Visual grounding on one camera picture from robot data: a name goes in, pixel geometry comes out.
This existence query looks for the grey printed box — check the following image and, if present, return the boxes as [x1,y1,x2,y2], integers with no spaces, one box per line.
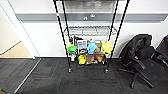
[76,39,88,51]

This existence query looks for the blue toy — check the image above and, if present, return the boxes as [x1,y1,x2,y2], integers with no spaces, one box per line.
[86,41,99,55]

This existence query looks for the small yellow toy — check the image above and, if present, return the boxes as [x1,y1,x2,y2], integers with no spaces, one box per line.
[77,54,87,66]

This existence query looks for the white bottle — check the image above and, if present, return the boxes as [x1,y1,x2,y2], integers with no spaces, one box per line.
[69,53,77,63]

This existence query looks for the large yellow toy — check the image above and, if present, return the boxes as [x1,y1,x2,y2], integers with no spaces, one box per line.
[100,40,115,56]

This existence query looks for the black office chair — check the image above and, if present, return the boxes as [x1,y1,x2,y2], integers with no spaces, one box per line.
[116,33,168,90]

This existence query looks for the black wire shelf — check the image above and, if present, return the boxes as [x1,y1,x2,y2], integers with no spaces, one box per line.
[52,0,131,74]

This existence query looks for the wall sockets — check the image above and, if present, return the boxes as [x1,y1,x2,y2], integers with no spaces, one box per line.
[82,13,97,21]

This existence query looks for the long grey wall band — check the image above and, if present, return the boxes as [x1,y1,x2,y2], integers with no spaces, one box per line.
[14,12,168,24]

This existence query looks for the white door frame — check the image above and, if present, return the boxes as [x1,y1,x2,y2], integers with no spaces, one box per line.
[0,0,42,60]

